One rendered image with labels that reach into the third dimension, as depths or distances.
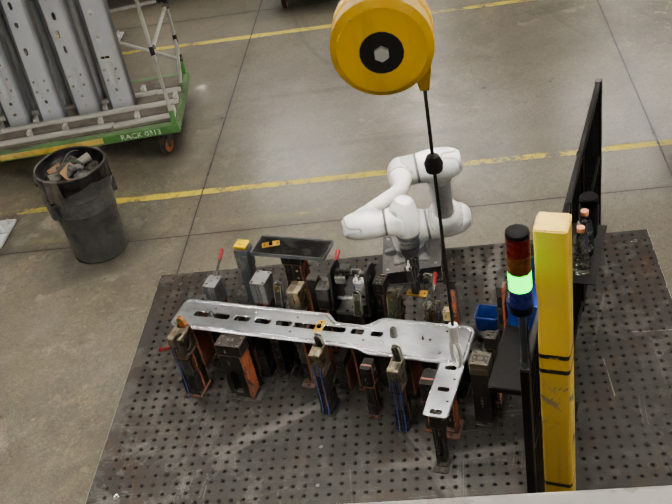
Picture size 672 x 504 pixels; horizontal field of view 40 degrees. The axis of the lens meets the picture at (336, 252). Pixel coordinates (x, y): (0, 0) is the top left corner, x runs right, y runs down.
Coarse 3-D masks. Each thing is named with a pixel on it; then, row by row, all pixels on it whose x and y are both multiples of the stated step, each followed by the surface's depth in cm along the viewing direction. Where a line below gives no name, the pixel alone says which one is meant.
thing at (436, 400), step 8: (440, 368) 369; (456, 368) 368; (440, 376) 366; (448, 376) 365; (456, 376) 364; (432, 384) 363; (440, 384) 362; (448, 384) 362; (456, 384) 361; (432, 392) 360; (440, 392) 359; (448, 392) 358; (456, 392) 359; (432, 400) 356; (440, 400) 356; (448, 400) 355; (424, 408) 354; (432, 408) 353; (440, 408) 352; (448, 408) 352; (432, 416) 350; (440, 416) 349; (448, 416) 350
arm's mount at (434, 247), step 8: (384, 240) 478; (392, 240) 477; (432, 240) 470; (384, 248) 473; (432, 248) 465; (440, 248) 469; (384, 256) 469; (392, 256) 467; (432, 256) 460; (440, 256) 459; (384, 264) 464; (392, 264) 462; (424, 264) 457; (432, 264) 455; (440, 264) 454; (384, 272) 459; (392, 272) 458; (400, 272) 457; (424, 272) 457; (432, 272) 456; (440, 272) 456; (392, 280) 461; (400, 280) 461; (440, 280) 459
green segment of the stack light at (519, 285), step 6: (510, 276) 263; (528, 276) 262; (510, 282) 264; (516, 282) 262; (522, 282) 262; (528, 282) 263; (510, 288) 266; (516, 288) 264; (522, 288) 263; (528, 288) 264
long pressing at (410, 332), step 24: (192, 312) 424; (216, 312) 421; (240, 312) 418; (264, 312) 415; (288, 312) 413; (312, 312) 409; (264, 336) 403; (288, 336) 400; (312, 336) 397; (336, 336) 395; (360, 336) 392; (384, 336) 390; (408, 336) 387; (432, 336) 385; (432, 360) 374
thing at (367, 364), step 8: (368, 360) 381; (360, 368) 378; (368, 368) 377; (368, 376) 379; (376, 376) 386; (368, 384) 382; (376, 384) 389; (368, 392) 387; (376, 392) 390; (368, 400) 390; (376, 400) 390; (368, 408) 393; (376, 408) 391; (368, 416) 395; (376, 416) 393
